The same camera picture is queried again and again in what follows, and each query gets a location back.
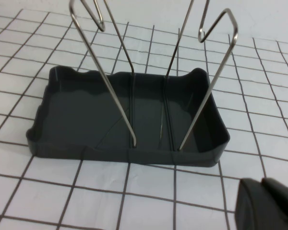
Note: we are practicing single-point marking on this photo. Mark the white black-grid tablecloth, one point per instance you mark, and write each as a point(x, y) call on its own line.
point(38, 191)

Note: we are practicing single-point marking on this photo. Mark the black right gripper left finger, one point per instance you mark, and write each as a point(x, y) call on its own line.
point(248, 208)

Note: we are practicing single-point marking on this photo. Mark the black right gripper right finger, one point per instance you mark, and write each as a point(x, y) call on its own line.
point(284, 206)

